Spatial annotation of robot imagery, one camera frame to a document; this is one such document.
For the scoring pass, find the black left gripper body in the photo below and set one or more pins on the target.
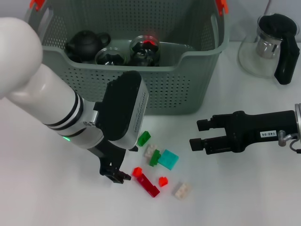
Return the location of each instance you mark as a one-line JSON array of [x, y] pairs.
[[110, 155]]

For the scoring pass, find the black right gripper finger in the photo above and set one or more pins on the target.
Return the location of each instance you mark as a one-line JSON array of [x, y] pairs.
[[210, 124], [212, 144]]

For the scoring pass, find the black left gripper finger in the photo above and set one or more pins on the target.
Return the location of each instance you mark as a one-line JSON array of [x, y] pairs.
[[124, 177], [110, 173]]

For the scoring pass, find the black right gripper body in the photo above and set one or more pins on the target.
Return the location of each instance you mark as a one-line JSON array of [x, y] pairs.
[[254, 130]]

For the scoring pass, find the glass jar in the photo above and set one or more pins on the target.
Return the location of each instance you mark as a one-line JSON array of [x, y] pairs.
[[144, 55], [110, 58]]

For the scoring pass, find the bright red long brick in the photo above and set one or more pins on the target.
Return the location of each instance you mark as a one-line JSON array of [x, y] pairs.
[[148, 42]]

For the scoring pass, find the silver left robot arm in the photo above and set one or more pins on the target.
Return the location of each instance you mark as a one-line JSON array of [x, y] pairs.
[[47, 99]]

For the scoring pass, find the grey perforated plastic storage bin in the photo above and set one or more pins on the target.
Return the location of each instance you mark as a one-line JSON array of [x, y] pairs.
[[176, 94]]

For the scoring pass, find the dark red long brick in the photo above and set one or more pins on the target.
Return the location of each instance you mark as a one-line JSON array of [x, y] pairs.
[[149, 186]]

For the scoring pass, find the green toy brick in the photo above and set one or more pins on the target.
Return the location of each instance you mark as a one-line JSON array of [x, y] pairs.
[[143, 138], [155, 159]]

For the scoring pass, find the small white toy brick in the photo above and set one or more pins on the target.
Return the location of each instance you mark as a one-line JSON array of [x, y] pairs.
[[150, 151]]

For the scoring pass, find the tiny red toy brick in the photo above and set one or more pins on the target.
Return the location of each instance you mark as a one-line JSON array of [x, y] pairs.
[[163, 181]]

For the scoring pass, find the teal square toy brick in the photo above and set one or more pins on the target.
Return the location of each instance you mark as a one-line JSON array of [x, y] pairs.
[[168, 160]]

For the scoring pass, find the translucent white toy brick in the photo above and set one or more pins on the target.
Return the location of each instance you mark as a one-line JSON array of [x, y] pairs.
[[182, 191]]

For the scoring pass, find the black clay teapot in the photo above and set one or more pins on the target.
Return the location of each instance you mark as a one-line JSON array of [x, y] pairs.
[[83, 44]]

